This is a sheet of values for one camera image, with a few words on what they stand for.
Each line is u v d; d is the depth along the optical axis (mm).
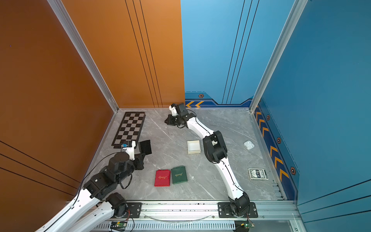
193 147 970
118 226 715
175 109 934
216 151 642
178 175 827
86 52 871
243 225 698
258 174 838
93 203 489
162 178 809
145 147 754
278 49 850
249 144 966
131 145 658
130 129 1027
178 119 813
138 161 644
